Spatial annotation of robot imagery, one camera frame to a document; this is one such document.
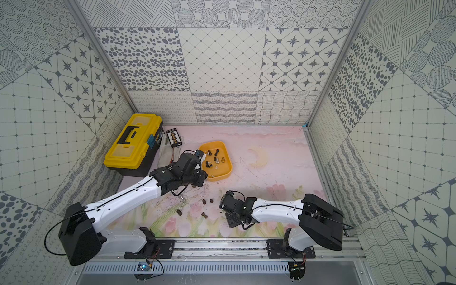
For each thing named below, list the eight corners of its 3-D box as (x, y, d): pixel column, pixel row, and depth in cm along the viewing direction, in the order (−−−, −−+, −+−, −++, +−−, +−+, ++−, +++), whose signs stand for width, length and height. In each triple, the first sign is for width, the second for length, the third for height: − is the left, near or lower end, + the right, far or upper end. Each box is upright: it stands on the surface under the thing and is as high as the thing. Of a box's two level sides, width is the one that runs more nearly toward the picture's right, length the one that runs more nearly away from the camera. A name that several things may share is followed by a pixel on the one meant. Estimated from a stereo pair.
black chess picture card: (171, 147, 111) (170, 145, 109) (166, 133, 119) (165, 131, 116) (182, 144, 113) (181, 141, 111) (177, 130, 121) (176, 127, 119)
